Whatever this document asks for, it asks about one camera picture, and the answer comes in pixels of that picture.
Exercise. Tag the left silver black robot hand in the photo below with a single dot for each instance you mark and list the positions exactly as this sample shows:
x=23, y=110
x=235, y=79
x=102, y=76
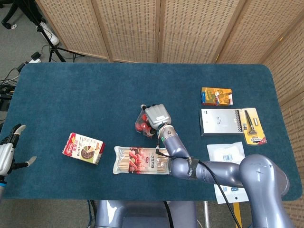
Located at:
x=6, y=154

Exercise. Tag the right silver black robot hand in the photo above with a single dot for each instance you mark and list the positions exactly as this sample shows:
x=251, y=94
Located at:
x=158, y=116

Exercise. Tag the clear box of red-black bottles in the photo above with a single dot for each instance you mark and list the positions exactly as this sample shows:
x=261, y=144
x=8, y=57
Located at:
x=142, y=124

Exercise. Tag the yellow orange illustrated box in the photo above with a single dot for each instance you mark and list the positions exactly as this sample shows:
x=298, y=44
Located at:
x=217, y=96

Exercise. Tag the silver earbuds box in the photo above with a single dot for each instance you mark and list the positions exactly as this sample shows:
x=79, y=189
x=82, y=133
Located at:
x=221, y=122

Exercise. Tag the bamboo chopsticks plastic pack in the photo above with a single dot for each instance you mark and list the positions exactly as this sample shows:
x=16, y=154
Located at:
x=140, y=161

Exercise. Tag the blue velvet tablecloth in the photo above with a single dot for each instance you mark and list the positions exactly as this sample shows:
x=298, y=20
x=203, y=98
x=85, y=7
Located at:
x=95, y=95

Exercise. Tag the red white food carton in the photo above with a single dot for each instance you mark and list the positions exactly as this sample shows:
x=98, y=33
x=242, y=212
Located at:
x=83, y=149

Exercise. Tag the white plastic pouch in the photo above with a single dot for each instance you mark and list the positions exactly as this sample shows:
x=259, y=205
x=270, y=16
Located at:
x=228, y=152

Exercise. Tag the woven wood folding screen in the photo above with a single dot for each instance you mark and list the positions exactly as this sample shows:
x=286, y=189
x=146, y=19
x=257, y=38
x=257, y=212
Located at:
x=190, y=28

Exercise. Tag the yellow razor blister pack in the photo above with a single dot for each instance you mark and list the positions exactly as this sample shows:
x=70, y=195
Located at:
x=253, y=126

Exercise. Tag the grey robot torso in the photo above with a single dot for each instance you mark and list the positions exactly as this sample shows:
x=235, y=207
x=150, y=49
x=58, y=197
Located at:
x=142, y=215

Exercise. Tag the white power strip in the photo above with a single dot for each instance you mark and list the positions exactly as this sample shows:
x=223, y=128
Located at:
x=35, y=58

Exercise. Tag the white table leg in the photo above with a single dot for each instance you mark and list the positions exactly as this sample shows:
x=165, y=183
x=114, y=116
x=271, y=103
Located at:
x=207, y=213

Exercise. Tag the black tripod stand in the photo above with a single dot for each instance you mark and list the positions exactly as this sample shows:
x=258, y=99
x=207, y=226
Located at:
x=51, y=45

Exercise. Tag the black office chair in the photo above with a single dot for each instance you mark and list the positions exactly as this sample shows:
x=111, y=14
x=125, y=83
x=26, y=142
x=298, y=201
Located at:
x=12, y=14

